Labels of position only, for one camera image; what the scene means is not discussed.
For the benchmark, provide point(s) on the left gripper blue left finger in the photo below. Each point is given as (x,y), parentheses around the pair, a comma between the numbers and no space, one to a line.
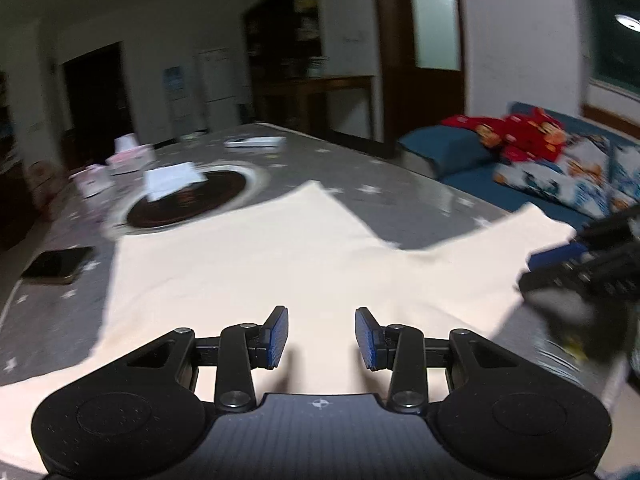
(272,338)

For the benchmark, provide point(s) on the white tissue paper sheet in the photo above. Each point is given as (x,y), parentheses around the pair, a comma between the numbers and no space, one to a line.
(163,181)

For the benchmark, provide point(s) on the water dispenser with blue bottle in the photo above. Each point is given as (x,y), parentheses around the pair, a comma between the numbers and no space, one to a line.
(178,101)

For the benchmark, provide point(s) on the white remote control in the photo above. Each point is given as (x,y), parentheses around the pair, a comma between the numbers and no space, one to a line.
(255,142)

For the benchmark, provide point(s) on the white refrigerator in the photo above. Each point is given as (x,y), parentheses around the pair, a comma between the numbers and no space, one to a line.
(220,95)

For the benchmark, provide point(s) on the patterned cartoon blanket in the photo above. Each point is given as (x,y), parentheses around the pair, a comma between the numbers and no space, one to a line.
(593,176)

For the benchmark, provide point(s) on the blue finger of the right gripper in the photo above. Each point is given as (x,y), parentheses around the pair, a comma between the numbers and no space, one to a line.
(556,255)

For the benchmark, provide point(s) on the small white pink box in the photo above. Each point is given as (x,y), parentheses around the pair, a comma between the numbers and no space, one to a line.
(92,180)

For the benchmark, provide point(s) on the round induction cooktop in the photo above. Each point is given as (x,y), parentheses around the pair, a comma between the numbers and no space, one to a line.
(229,184)

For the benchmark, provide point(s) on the dark wooden side table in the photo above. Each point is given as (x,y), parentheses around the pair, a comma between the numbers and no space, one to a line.
(335,104)

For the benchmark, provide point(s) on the red cartoon cushion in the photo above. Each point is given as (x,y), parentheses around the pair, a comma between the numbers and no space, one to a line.
(517,137)

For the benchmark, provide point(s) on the black smartphone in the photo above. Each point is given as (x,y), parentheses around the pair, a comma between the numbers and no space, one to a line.
(57,267)

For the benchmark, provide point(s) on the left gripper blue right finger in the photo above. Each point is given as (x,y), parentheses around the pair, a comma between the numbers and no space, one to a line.
(370,339)

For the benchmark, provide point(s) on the white pink tissue box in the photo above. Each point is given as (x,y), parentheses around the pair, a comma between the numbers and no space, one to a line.
(130,156)

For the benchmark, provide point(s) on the cream sweater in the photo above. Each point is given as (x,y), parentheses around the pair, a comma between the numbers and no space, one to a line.
(309,253)

